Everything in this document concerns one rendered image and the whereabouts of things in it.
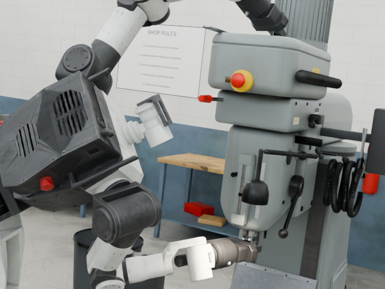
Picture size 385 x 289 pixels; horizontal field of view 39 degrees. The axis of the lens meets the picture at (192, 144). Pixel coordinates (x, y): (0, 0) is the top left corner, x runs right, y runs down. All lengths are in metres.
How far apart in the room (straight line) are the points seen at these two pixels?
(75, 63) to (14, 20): 6.83
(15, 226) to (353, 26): 4.82
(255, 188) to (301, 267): 0.74
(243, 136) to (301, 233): 0.60
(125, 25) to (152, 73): 5.23
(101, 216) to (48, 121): 0.26
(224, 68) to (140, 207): 0.46
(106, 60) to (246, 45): 0.39
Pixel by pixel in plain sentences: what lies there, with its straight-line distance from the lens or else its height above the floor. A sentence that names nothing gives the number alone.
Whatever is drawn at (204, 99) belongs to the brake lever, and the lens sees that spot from 1.48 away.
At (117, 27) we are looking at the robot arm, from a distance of 1.56.
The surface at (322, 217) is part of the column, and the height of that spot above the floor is 1.30.
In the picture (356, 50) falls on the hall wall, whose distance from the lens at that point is 5.92.
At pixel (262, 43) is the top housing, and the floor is 1.86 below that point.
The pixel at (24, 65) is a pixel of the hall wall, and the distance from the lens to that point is 8.09.
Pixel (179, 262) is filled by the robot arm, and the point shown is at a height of 1.22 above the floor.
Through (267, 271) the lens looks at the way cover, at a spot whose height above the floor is 1.05.
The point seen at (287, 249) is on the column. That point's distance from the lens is 2.12.
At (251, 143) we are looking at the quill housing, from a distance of 1.61.
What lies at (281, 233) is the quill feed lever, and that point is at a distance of 1.63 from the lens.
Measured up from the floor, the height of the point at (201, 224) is 0.23.
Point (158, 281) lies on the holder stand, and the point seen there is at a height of 1.02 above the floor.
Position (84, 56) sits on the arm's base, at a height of 1.78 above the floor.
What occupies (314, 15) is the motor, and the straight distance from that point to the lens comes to 1.85.
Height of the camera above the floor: 1.75
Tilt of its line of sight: 7 degrees down
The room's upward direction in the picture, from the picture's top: 7 degrees clockwise
